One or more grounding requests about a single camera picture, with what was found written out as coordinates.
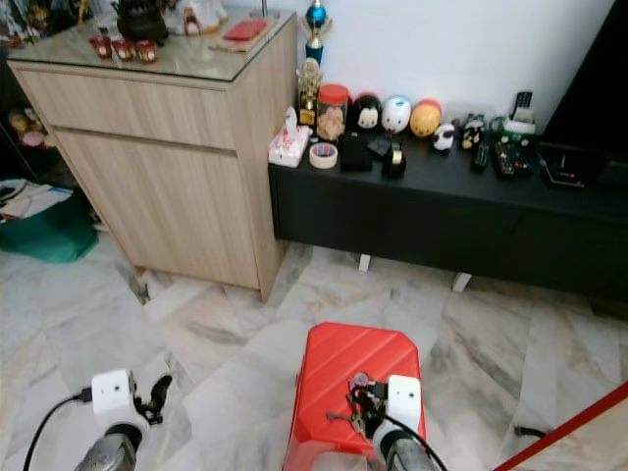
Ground bunch of keys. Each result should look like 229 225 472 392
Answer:
325 371 376 439

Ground red plastic stool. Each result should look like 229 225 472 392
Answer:
282 322 429 471

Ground black low console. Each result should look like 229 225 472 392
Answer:
267 135 628 321

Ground green bag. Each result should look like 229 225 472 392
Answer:
0 179 100 264

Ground red-edged table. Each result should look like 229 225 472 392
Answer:
491 381 628 471

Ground light wooden cabinet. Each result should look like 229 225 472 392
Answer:
8 14 300 303

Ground white papers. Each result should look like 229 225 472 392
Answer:
2 182 73 221

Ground black tape dispenser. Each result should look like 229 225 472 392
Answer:
382 142 408 180

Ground black box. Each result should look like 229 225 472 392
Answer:
339 134 375 175

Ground white tape roll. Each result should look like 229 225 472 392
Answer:
308 142 340 171

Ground white pink tissue pack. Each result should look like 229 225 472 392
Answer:
268 107 313 169

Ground slim black remote control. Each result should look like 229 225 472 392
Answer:
470 142 492 175

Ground small panda figure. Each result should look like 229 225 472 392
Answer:
431 123 457 153

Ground black round plush toy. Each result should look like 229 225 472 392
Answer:
348 92 384 134

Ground wide black remote control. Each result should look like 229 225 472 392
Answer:
493 139 536 180

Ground red-lidded clear jar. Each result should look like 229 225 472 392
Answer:
315 83 351 144

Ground orange round plush toy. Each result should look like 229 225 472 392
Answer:
409 99 444 139

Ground white round plush toy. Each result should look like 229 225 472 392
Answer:
381 94 413 135

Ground black and white figure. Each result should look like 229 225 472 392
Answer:
458 113 489 151

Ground flat black device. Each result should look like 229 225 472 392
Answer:
539 144 593 189

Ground small gold trophy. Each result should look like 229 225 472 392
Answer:
296 57 325 127

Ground phone on white cradle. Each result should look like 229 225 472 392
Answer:
503 90 539 135

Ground small red cup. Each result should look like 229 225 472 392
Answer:
112 37 135 63
89 34 113 60
133 39 159 65

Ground wooden tray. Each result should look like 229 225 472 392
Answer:
208 17 274 53

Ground flat red box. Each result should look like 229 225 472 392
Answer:
222 17 271 42

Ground black teapot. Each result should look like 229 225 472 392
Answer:
112 0 170 45

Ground white figurine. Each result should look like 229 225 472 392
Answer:
169 0 229 36

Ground blue ball trophy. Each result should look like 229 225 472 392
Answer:
301 0 334 66

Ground black television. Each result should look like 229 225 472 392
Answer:
542 0 628 168

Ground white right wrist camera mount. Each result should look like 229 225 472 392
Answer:
385 374 422 434

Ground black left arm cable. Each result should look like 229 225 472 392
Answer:
23 389 94 471

